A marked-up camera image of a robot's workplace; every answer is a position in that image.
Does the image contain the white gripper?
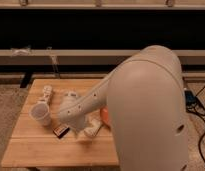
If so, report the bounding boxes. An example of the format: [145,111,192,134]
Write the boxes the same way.
[66,116,87,133]

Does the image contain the white sponge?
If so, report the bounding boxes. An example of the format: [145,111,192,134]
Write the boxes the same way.
[84,119,102,138]

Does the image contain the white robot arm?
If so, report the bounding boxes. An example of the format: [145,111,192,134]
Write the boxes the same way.
[58,45,188,171]

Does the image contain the small dark brown box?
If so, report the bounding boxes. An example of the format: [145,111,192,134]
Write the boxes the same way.
[53,125,70,138]

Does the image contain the orange object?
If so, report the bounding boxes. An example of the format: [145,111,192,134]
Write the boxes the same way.
[100,107,110,126]

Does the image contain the white plastic cup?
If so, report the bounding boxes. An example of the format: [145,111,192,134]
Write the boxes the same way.
[29,103,51,126]

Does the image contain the wooden table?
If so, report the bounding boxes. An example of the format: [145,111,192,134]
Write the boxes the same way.
[1,79,118,168]

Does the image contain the blue power adapter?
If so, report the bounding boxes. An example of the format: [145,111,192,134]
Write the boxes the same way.
[185,90,196,106]

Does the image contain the long metal rail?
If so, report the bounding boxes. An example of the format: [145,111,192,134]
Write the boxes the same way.
[0,49,205,65]

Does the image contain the black cable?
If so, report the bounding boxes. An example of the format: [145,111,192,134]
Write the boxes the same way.
[186,79,205,168]

